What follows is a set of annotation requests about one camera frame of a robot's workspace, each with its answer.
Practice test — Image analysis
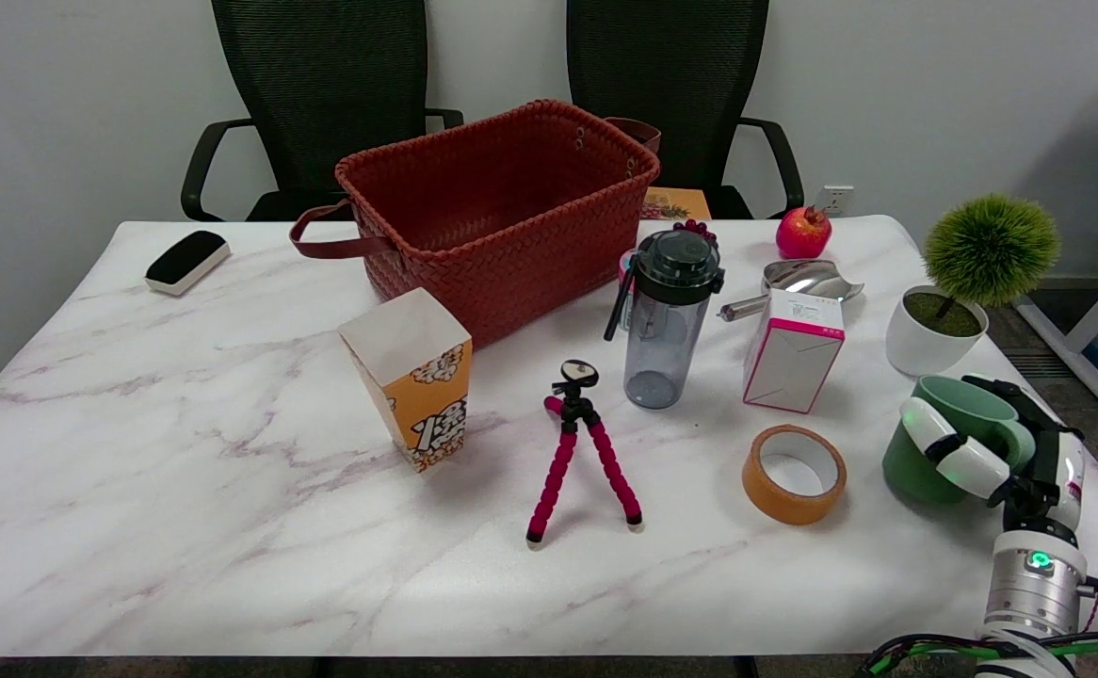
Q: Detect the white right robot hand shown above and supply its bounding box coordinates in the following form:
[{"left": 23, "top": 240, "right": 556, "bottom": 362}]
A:
[{"left": 899, "top": 374, "right": 1088, "bottom": 543}]

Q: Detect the green mug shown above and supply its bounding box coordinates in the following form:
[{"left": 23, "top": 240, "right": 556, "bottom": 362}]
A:
[{"left": 881, "top": 375, "right": 1037, "bottom": 505}]

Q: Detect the orange tape roll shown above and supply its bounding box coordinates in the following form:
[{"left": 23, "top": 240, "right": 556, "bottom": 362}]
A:
[{"left": 741, "top": 424, "right": 849, "bottom": 526}]

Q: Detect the white box with pink edges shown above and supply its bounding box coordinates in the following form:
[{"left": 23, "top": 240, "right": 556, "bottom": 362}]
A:
[{"left": 742, "top": 288, "right": 847, "bottom": 415}]

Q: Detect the green ball plant white pot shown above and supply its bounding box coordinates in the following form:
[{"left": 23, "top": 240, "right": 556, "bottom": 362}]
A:
[{"left": 885, "top": 194, "right": 1061, "bottom": 379}]

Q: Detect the metal scoop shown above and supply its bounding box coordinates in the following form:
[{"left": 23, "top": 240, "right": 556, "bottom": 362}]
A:
[{"left": 719, "top": 259, "right": 865, "bottom": 322}]

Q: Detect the red pomegranate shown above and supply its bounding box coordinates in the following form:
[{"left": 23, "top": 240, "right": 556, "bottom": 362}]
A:
[{"left": 775, "top": 205, "right": 833, "bottom": 260}]

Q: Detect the grey transparent water bottle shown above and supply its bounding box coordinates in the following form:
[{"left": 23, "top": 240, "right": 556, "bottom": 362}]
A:
[{"left": 603, "top": 229, "right": 727, "bottom": 411}]

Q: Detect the orange book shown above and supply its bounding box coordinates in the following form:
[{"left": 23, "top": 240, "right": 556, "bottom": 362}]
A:
[{"left": 641, "top": 186, "right": 712, "bottom": 221}]

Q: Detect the pink flexible mini tripod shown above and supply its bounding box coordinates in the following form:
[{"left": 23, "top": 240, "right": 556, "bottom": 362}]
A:
[{"left": 525, "top": 359, "right": 645, "bottom": 547}]

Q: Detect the black mesh office chair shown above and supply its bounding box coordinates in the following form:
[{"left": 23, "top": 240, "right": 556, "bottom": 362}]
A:
[
  {"left": 180, "top": 0, "right": 465, "bottom": 223},
  {"left": 563, "top": 0, "right": 806, "bottom": 220}
]

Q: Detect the red woven basket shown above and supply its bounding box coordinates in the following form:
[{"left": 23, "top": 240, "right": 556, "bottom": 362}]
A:
[{"left": 288, "top": 99, "right": 663, "bottom": 351}]

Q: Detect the orange popcorn box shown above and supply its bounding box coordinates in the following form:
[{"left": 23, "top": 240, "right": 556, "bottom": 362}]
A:
[{"left": 337, "top": 287, "right": 474, "bottom": 474}]

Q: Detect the black and white eraser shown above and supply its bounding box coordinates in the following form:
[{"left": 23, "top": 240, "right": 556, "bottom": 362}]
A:
[{"left": 144, "top": 230, "right": 232, "bottom": 297}]

